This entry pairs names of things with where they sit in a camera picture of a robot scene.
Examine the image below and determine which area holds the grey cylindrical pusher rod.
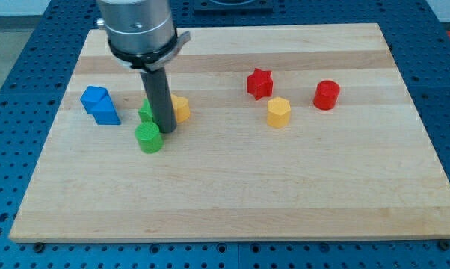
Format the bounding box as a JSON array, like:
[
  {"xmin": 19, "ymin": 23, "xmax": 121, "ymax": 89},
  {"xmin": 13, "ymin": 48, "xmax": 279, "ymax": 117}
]
[{"xmin": 141, "ymin": 68, "xmax": 177, "ymax": 134}]

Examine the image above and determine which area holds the wooden board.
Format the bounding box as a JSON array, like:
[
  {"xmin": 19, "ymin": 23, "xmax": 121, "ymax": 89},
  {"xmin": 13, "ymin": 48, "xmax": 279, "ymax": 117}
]
[{"xmin": 10, "ymin": 23, "xmax": 450, "ymax": 243}]

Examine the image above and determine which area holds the red star block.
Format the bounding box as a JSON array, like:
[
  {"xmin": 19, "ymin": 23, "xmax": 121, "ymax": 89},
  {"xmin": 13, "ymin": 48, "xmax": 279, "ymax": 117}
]
[{"xmin": 246, "ymin": 68, "xmax": 274, "ymax": 100}]

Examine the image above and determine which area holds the yellow heart block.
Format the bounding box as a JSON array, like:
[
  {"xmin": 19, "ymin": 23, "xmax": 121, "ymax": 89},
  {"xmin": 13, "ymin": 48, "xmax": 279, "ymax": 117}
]
[{"xmin": 171, "ymin": 94, "xmax": 191, "ymax": 123}]

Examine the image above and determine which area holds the yellow hexagon block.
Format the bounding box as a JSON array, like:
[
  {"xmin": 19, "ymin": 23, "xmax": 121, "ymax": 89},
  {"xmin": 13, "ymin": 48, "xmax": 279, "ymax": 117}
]
[{"xmin": 267, "ymin": 97, "xmax": 291, "ymax": 129}]

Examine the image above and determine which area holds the green cylinder block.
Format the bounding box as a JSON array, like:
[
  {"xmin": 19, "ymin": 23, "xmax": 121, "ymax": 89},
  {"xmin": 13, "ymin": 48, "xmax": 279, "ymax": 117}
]
[{"xmin": 135, "ymin": 122, "xmax": 164, "ymax": 154}]

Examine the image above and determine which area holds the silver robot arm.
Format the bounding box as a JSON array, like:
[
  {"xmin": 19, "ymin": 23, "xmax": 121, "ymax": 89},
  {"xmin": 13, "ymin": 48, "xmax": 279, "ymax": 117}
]
[{"xmin": 96, "ymin": 0, "xmax": 191, "ymax": 133}]

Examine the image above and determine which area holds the blue cube block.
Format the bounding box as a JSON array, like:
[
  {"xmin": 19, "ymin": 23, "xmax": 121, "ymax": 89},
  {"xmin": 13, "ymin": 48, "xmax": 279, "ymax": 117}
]
[{"xmin": 80, "ymin": 85, "xmax": 108, "ymax": 114}]

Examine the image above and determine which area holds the red cylinder block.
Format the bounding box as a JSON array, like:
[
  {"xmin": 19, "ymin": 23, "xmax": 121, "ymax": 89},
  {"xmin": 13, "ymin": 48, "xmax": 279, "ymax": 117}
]
[{"xmin": 313, "ymin": 80, "xmax": 341, "ymax": 111}]

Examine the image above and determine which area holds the green star block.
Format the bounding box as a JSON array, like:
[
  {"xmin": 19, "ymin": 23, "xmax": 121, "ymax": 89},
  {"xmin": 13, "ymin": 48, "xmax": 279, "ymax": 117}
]
[{"xmin": 138, "ymin": 99, "xmax": 154, "ymax": 123}]

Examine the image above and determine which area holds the blue triangular block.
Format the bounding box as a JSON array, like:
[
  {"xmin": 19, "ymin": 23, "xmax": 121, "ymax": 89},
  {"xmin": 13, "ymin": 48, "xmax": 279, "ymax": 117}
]
[{"xmin": 91, "ymin": 96, "xmax": 121, "ymax": 125}]

